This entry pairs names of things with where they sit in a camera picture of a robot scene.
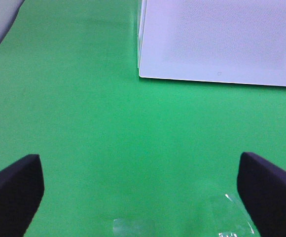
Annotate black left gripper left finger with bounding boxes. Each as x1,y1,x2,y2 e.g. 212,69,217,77
0,154,44,237

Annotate clear tape piece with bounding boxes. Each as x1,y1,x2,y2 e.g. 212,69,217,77
112,193,259,237

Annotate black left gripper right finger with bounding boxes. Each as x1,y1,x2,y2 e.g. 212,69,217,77
237,152,286,237

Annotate white microwave door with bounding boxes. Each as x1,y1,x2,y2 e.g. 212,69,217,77
138,0,286,86

